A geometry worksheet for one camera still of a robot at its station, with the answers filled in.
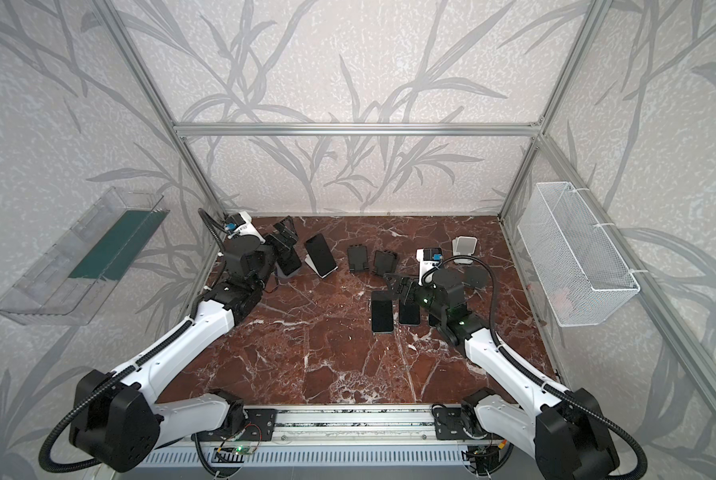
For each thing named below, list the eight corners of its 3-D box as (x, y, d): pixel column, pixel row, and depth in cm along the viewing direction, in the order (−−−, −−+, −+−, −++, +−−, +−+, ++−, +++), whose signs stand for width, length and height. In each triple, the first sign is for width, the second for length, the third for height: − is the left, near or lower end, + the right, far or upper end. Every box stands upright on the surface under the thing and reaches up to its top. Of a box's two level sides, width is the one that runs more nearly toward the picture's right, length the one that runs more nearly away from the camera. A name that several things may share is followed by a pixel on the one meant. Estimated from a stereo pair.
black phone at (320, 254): (320, 278, 104) (314, 256, 94) (310, 264, 108) (303, 241, 98) (336, 269, 107) (332, 246, 96) (326, 255, 111) (320, 232, 100)
